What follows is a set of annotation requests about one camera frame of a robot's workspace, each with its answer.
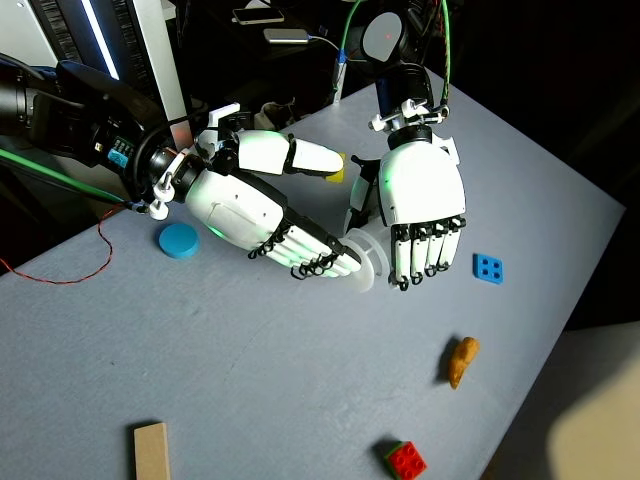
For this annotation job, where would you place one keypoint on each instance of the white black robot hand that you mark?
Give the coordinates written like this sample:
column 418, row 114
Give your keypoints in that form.
column 425, row 185
column 230, row 205

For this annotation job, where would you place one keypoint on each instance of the blue round disc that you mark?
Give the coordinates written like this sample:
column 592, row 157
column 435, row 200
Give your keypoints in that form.
column 178, row 240

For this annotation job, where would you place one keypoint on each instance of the yellow toy block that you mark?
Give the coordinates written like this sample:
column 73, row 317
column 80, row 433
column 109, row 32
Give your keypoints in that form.
column 337, row 176

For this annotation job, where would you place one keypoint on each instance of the white crumpled item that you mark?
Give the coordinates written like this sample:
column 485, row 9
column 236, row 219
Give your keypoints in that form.
column 275, row 117

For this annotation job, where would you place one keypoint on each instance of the blue four-hole toy block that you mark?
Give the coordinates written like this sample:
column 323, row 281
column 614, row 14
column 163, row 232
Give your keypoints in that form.
column 488, row 268

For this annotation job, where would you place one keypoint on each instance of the white robot body column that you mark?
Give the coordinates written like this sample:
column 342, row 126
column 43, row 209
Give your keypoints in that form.
column 150, row 50

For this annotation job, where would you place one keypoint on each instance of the grey power bank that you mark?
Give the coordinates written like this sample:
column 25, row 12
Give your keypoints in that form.
column 285, row 36

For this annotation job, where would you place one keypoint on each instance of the orange-brown toy food piece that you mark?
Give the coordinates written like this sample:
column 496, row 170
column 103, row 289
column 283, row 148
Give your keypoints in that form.
column 462, row 362

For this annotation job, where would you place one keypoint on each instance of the smartphone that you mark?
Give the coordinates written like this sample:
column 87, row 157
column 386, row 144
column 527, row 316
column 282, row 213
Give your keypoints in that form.
column 257, row 16

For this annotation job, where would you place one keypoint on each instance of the plain wooden block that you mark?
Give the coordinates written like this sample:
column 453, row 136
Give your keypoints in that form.
column 151, row 452

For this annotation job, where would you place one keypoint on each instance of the green toy building brick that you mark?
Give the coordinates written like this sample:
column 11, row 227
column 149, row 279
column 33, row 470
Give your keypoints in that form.
column 390, row 452

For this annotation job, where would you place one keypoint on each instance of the red toy building brick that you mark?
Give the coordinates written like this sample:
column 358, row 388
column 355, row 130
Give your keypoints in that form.
column 407, row 460

